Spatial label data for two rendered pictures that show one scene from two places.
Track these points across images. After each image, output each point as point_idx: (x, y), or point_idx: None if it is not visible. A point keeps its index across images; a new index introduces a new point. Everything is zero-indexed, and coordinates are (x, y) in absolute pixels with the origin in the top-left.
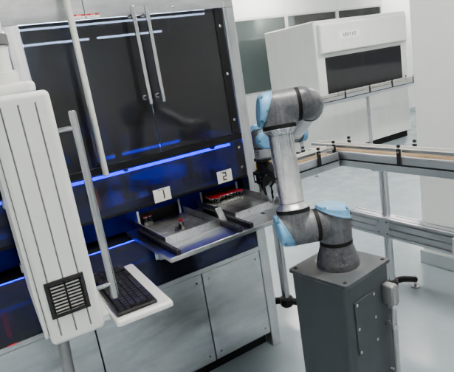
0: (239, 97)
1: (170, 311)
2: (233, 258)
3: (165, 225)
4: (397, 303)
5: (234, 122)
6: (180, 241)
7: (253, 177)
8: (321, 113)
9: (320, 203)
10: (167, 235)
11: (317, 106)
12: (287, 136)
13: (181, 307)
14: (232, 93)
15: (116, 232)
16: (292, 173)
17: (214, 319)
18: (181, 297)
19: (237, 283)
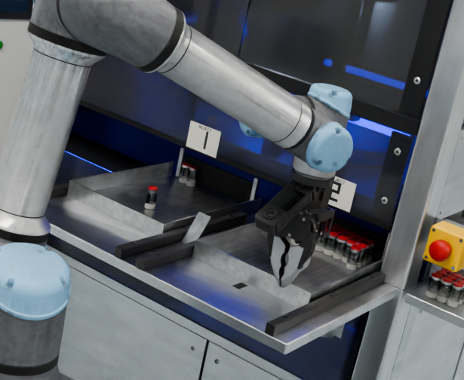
0: (453, 35)
1: (136, 350)
2: (279, 373)
3: (178, 195)
4: None
5: (413, 88)
6: (82, 206)
7: (402, 244)
8: (133, 55)
9: (34, 248)
10: (121, 196)
11: (88, 22)
12: (37, 58)
13: (153, 362)
14: (440, 15)
15: (142, 157)
16: (10, 140)
17: None
18: (160, 346)
19: None
